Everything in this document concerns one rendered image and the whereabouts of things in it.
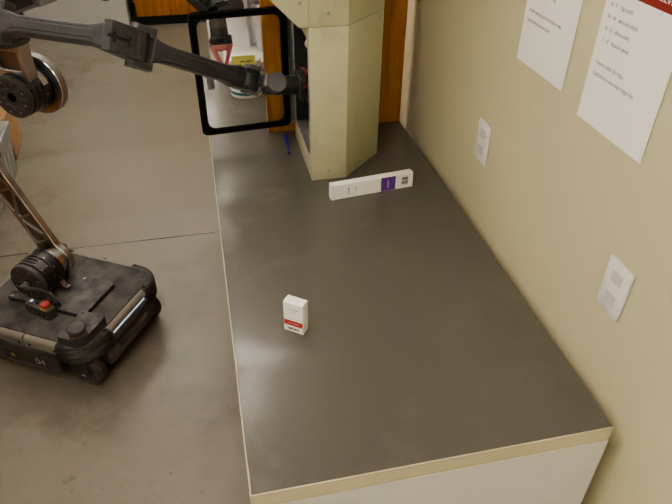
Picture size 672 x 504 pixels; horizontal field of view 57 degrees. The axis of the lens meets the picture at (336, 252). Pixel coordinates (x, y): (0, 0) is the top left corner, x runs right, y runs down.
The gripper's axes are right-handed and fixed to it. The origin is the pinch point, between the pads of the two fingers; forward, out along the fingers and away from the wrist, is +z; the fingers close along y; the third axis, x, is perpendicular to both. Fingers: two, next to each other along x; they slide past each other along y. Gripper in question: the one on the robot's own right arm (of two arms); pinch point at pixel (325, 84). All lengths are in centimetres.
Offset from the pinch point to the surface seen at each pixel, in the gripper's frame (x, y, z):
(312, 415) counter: 28, -105, -28
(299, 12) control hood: -25.8, -17.6, -13.6
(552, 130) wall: -16, -76, 29
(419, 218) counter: 24, -45, 18
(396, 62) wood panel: -1.1, 17.6, 30.4
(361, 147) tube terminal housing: 16.8, -11.4, 10.2
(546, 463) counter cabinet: 33, -122, 15
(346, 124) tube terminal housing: 6.0, -17.7, 2.3
